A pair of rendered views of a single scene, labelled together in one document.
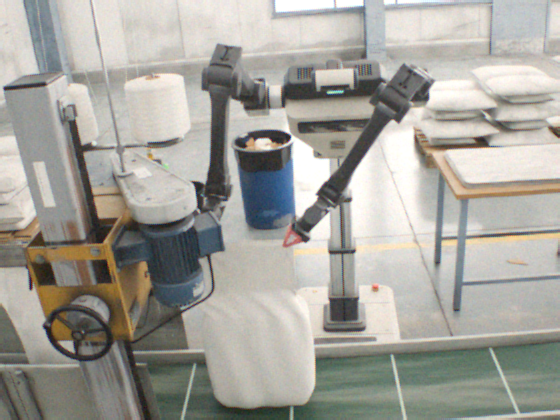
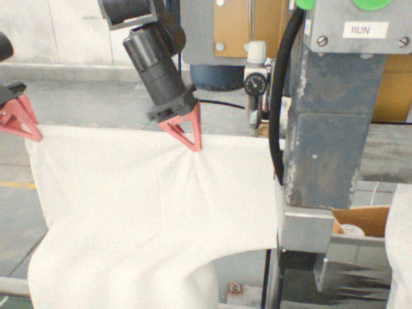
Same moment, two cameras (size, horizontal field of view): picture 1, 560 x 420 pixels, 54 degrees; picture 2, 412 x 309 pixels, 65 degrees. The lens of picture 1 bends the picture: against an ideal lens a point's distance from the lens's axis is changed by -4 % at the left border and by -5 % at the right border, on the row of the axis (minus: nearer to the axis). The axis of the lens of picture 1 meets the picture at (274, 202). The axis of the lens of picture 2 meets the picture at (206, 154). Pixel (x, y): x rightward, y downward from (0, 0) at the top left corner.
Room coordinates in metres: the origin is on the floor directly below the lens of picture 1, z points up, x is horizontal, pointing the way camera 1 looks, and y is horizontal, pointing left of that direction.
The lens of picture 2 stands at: (2.19, 0.31, 1.28)
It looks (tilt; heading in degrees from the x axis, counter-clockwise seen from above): 25 degrees down; 184
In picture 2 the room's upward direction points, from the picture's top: straight up
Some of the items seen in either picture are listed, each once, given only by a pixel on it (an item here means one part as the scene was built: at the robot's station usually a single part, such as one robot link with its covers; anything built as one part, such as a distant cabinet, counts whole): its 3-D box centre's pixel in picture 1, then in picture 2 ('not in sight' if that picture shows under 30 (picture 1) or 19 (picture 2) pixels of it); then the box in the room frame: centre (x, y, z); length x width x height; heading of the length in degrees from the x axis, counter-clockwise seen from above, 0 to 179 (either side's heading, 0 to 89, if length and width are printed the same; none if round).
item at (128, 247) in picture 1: (136, 246); not in sight; (1.35, 0.38, 1.27); 0.12 x 0.09 x 0.09; 175
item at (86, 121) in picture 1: (69, 114); not in sight; (1.55, 0.55, 1.61); 0.15 x 0.14 x 0.17; 85
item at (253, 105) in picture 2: not in sight; (253, 110); (1.65, 0.36, 1.11); 0.03 x 0.03 x 0.06
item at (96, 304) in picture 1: (87, 316); not in sight; (1.24, 0.53, 1.14); 0.11 x 0.06 x 0.11; 85
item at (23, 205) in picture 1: (15, 199); not in sight; (4.11, 2.07, 0.32); 0.66 x 0.43 x 0.15; 177
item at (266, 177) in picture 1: (266, 179); not in sight; (3.99, 0.04, 0.32); 0.51 x 0.48 x 0.65; 175
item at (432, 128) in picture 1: (457, 126); not in sight; (4.81, -1.72, 0.33); 0.66 x 0.43 x 0.13; 85
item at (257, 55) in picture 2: not in sight; (257, 91); (1.66, 0.36, 1.14); 0.05 x 0.04 x 0.16; 175
